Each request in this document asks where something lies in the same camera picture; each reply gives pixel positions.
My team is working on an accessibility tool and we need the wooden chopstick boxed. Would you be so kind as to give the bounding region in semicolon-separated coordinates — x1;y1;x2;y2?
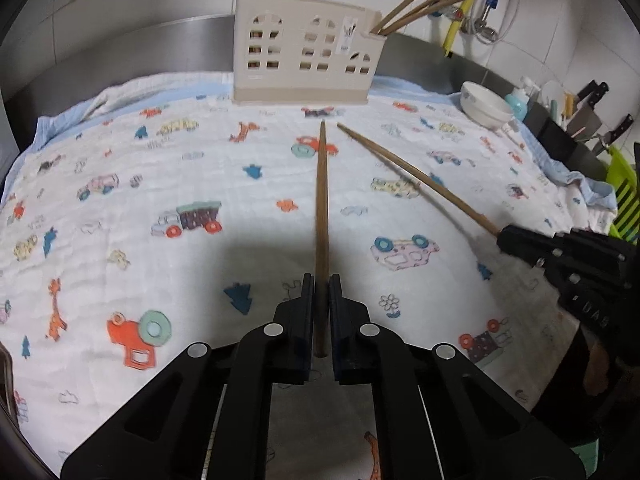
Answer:
314;120;330;358
337;122;500;237
370;0;414;35
378;0;466;36
370;0;450;36

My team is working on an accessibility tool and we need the green plastic rack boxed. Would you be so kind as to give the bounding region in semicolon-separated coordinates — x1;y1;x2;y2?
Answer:
605;146;640;245

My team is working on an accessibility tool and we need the black knife block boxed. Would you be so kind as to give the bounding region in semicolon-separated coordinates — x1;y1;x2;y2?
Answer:
524;103;608;181

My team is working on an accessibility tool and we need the cartoon print white cloth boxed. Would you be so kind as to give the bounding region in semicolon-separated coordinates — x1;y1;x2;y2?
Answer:
1;73;617;479

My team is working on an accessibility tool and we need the teal soap pump bottle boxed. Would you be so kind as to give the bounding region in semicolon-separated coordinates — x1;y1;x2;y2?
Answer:
504;76;539;122

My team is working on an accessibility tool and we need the white ceramic bowl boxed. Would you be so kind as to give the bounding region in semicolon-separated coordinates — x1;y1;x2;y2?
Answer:
460;81;514;130

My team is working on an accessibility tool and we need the beige plastic utensil holder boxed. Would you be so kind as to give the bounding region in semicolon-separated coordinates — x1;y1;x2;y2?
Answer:
232;0;386;105

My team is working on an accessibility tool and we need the black handled kitchen knife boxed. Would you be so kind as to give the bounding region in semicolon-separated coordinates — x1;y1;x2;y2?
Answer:
591;114;634;156

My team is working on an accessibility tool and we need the black handled cleaver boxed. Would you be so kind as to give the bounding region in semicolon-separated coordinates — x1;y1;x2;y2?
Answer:
566;80;610;142

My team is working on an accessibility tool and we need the braided steel hose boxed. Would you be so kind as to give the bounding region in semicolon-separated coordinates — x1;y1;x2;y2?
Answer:
470;0;526;47

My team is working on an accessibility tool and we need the yellow corrugated gas hose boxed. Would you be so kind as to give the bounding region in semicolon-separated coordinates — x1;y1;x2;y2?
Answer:
442;0;496;58

